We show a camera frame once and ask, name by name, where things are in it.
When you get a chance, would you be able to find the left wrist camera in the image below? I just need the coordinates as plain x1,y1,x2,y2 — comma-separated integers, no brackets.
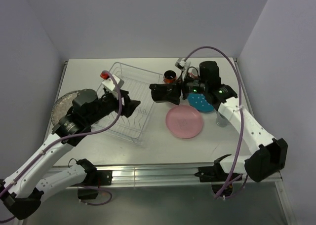
100,71,124,98

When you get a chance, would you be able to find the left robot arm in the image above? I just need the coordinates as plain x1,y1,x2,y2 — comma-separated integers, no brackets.
0,89,141,220

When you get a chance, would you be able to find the pink mug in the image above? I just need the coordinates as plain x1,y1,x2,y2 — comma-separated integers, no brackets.
188,67,199,79

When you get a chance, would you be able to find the black and orange cup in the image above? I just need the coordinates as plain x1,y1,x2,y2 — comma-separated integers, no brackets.
163,70,177,83

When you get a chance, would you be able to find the pink plate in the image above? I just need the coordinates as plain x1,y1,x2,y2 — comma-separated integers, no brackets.
165,105,204,139

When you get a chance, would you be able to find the speckled grey plate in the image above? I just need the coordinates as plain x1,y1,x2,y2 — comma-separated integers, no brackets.
50,90,80,126

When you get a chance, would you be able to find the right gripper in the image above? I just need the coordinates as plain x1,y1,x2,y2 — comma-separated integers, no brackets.
162,70,208,105

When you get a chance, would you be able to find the black mug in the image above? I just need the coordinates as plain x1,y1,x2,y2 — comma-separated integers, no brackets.
149,84,176,103

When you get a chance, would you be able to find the blue polka dot plate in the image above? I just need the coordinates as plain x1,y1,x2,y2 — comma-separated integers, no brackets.
187,93,214,113

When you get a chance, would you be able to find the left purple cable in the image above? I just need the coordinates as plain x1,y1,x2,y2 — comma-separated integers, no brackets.
0,75,124,223

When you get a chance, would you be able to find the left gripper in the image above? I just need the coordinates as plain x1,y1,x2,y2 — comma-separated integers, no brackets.
86,89,140,126

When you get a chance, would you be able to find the aluminium mounting rail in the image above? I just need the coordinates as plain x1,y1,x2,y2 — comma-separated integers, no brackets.
46,160,282,190

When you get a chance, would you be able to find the white wire dish rack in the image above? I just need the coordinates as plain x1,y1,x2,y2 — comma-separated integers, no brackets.
93,62,165,144

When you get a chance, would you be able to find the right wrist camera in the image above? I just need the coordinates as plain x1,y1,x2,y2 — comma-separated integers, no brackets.
175,58,191,81

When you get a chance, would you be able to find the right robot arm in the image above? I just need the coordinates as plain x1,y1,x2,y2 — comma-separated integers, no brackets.
149,61,288,182

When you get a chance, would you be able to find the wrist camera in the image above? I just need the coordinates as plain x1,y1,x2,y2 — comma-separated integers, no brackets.
175,58,191,81
100,71,124,98

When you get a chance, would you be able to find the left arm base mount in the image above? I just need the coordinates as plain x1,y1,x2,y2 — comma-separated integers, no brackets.
77,170,113,200

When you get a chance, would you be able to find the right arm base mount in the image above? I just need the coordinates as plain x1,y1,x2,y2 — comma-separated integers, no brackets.
194,165,228,194

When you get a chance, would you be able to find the light blue footed cup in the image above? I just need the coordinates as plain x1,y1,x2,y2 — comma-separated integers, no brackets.
216,112,230,127

